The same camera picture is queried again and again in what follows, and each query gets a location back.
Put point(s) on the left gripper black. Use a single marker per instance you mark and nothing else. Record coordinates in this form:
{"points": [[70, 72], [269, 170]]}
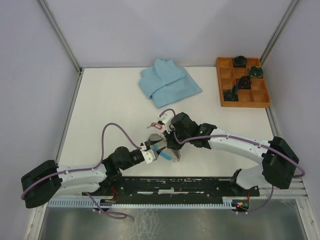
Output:
{"points": [[158, 152]]}

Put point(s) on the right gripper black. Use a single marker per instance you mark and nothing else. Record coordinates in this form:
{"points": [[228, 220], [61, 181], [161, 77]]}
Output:
{"points": [[170, 143]]}

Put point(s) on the metal key organizer plate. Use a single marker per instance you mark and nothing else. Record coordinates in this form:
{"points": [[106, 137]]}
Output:
{"points": [[170, 152]]}

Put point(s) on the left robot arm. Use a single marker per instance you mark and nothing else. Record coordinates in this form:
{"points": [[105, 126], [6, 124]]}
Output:
{"points": [[49, 180]]}

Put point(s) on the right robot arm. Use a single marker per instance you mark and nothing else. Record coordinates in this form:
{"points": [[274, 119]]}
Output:
{"points": [[276, 162]]}

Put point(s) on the light blue cloth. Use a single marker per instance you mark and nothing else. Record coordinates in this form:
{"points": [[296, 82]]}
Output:
{"points": [[165, 83]]}

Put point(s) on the wooden compartment tray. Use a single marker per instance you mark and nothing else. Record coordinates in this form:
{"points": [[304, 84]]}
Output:
{"points": [[242, 83]]}

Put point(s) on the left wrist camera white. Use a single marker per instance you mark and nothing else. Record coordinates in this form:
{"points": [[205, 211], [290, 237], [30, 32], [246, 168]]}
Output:
{"points": [[149, 155]]}

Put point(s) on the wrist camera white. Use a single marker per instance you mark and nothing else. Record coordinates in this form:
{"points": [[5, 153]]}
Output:
{"points": [[149, 155], [165, 121]]}

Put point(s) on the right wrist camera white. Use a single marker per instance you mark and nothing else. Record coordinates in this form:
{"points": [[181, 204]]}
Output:
{"points": [[165, 121]]}

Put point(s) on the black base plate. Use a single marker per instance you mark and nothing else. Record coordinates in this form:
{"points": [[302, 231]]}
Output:
{"points": [[177, 190]]}

